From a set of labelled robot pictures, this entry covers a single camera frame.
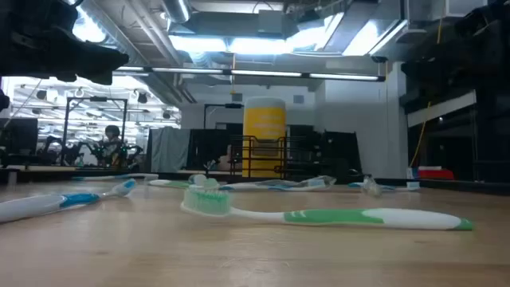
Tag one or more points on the blue and white toothbrush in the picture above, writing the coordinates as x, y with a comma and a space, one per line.
279, 185
119, 176
370, 187
75, 199

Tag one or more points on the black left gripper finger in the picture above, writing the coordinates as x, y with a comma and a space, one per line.
95, 61

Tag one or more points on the red box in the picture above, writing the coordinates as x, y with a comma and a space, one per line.
436, 174

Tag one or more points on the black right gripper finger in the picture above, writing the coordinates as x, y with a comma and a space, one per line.
434, 68

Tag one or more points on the grey ceiling box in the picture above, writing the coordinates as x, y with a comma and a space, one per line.
271, 22

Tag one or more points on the round silver ventilation duct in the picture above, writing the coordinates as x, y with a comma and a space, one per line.
175, 10

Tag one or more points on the white flat box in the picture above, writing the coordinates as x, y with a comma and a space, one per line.
429, 167

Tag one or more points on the green and white toothbrush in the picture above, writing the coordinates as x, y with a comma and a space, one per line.
171, 183
330, 216

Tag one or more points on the grey cloth cover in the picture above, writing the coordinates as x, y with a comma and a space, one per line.
169, 149

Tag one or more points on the black background rig frame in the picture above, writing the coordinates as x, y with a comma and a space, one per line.
233, 105
65, 131

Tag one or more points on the black partition panel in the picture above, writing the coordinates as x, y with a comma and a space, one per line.
207, 147
342, 153

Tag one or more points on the yellow canister white lid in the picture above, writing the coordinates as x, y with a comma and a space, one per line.
263, 115

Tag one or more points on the long light bar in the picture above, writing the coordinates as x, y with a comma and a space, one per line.
187, 71

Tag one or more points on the person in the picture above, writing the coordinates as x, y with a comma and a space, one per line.
229, 157
112, 139

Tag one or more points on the black aluminium table frame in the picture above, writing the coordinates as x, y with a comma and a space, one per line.
458, 184

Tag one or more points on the black background robot arm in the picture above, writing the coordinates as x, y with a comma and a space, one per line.
56, 149
131, 153

